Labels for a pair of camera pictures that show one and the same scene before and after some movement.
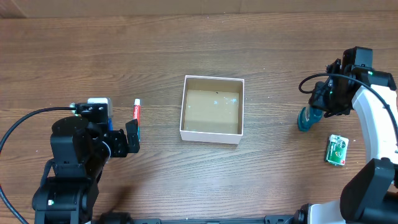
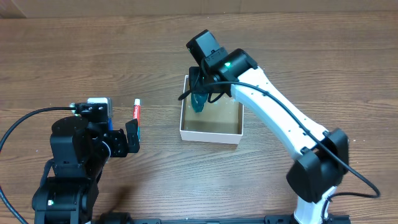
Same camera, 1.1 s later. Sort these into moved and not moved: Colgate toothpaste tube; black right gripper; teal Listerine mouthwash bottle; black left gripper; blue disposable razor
Moved: black right gripper; teal Listerine mouthwash bottle
Not moved: Colgate toothpaste tube; black left gripper; blue disposable razor
